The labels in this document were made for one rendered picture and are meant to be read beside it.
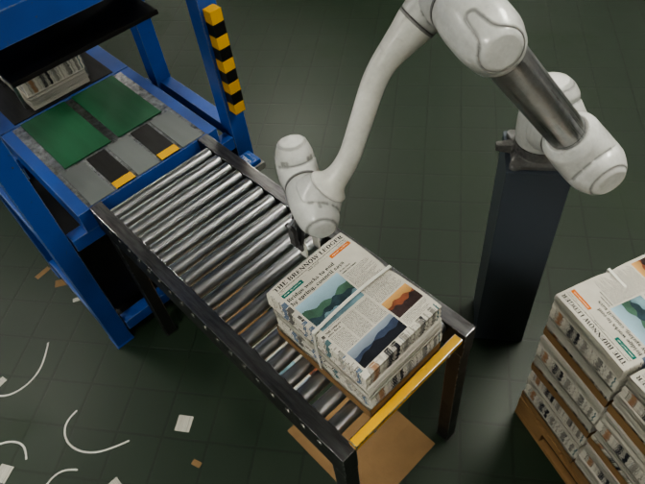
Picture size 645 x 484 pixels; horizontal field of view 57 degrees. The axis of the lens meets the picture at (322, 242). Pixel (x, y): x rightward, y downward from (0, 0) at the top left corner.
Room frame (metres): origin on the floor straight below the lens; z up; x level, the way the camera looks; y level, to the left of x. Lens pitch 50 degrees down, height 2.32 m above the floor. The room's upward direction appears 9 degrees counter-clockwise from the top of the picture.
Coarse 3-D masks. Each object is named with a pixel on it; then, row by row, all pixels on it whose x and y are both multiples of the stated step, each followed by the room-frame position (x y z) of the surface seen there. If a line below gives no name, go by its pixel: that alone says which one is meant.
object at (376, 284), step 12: (372, 276) 0.94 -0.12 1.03; (384, 276) 0.94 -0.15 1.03; (372, 288) 0.90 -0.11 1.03; (336, 300) 0.88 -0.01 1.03; (360, 300) 0.87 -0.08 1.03; (324, 312) 0.85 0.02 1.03; (348, 312) 0.84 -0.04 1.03; (312, 324) 0.82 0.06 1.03; (336, 324) 0.81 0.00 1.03; (324, 336) 0.78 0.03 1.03; (312, 348) 0.81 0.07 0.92; (324, 360) 0.78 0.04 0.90
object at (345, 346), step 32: (384, 288) 0.89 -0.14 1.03; (416, 288) 0.88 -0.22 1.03; (352, 320) 0.81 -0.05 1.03; (384, 320) 0.80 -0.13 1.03; (416, 320) 0.78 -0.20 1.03; (352, 352) 0.72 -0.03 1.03; (384, 352) 0.71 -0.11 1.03; (416, 352) 0.75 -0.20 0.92; (352, 384) 0.69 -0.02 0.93; (384, 384) 0.68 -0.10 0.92
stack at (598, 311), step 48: (576, 288) 0.93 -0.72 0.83; (624, 288) 0.91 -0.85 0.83; (576, 336) 0.82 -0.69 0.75; (624, 336) 0.76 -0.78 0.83; (528, 384) 0.91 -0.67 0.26; (576, 384) 0.76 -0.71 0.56; (624, 384) 0.66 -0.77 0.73; (576, 432) 0.69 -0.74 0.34; (624, 432) 0.58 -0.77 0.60; (576, 480) 0.60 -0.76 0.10
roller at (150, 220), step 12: (216, 168) 1.73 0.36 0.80; (228, 168) 1.72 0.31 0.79; (204, 180) 1.67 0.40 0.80; (216, 180) 1.68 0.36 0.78; (180, 192) 1.62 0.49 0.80; (192, 192) 1.62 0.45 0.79; (168, 204) 1.57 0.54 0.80; (180, 204) 1.58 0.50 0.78; (144, 216) 1.53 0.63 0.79; (156, 216) 1.52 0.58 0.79; (132, 228) 1.48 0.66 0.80; (144, 228) 1.48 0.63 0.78
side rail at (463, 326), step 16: (208, 144) 1.87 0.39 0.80; (224, 160) 1.77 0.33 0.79; (240, 160) 1.74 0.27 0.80; (256, 176) 1.64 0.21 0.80; (272, 192) 1.55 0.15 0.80; (288, 208) 1.46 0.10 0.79; (352, 240) 1.26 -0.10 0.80; (448, 320) 0.91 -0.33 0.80; (464, 320) 0.90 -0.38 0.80; (448, 336) 0.89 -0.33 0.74; (464, 336) 0.85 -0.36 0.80; (464, 352) 0.85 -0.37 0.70
